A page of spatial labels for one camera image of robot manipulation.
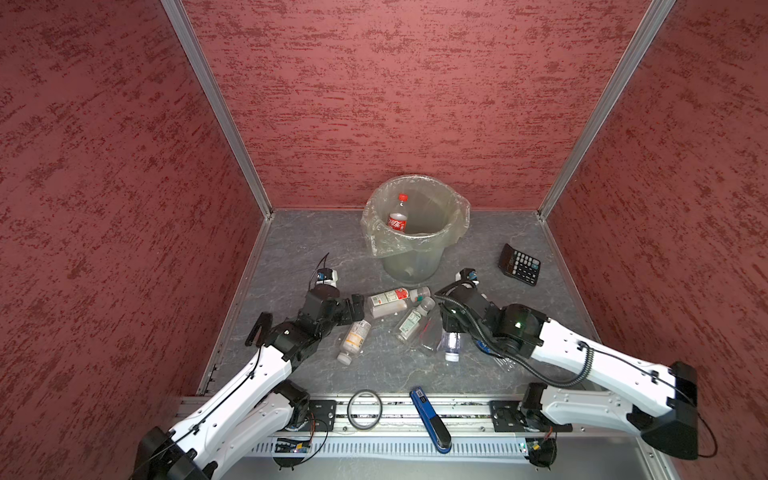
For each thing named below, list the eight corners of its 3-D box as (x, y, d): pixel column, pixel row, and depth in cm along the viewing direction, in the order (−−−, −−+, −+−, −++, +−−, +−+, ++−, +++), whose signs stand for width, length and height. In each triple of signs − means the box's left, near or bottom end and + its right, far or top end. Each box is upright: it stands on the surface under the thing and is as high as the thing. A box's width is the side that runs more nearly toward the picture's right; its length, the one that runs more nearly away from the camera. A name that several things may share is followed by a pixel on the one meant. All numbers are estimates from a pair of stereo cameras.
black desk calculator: (493, 268, 106) (495, 264, 104) (503, 247, 112) (505, 243, 110) (533, 287, 101) (536, 283, 99) (541, 264, 107) (544, 260, 105)
